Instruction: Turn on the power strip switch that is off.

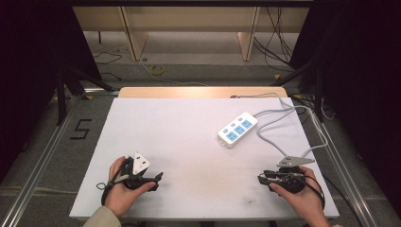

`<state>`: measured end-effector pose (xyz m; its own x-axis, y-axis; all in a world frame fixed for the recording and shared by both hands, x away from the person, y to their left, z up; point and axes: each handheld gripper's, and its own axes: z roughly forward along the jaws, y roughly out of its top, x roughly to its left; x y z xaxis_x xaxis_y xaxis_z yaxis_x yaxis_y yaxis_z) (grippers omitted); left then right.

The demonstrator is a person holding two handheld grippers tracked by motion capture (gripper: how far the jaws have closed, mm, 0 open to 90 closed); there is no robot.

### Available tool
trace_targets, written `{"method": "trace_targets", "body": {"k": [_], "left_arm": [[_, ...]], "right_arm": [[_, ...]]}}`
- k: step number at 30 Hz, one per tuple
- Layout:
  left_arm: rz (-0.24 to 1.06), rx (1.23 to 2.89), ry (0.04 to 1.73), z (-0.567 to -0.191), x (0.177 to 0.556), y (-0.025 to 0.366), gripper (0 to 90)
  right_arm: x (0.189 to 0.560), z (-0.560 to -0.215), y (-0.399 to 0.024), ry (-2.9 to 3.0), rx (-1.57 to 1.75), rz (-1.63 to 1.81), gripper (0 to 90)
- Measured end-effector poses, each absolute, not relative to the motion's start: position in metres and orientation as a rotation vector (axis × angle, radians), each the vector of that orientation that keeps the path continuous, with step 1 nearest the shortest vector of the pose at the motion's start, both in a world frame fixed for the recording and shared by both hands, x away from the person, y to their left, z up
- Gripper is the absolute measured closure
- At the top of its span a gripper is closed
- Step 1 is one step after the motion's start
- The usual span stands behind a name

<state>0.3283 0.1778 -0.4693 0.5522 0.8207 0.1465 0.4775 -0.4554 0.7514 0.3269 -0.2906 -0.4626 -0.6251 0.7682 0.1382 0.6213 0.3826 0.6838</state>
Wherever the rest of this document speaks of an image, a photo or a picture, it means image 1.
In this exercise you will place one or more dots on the yellow tape roll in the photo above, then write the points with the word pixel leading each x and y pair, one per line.
pixel 157 69

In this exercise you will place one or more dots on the black metal stand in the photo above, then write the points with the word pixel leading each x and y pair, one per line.
pixel 318 94
pixel 67 82

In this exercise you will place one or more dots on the white power strip blue sockets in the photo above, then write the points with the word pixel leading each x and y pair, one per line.
pixel 238 130

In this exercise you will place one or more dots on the light wooden shelf unit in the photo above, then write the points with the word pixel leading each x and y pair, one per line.
pixel 189 19

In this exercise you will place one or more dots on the person's right hand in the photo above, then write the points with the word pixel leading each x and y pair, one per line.
pixel 307 201

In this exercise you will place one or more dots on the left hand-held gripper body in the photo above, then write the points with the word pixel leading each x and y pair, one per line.
pixel 138 164

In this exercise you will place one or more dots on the person's left hand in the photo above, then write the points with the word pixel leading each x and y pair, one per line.
pixel 118 197

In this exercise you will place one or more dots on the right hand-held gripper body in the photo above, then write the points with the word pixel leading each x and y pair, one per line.
pixel 293 183

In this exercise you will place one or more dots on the aluminium floor rail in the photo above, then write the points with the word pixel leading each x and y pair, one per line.
pixel 38 164
pixel 346 170

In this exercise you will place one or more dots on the white foam board mat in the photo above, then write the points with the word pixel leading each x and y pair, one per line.
pixel 189 151

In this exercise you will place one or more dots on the wooden table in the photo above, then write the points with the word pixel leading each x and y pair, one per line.
pixel 201 92

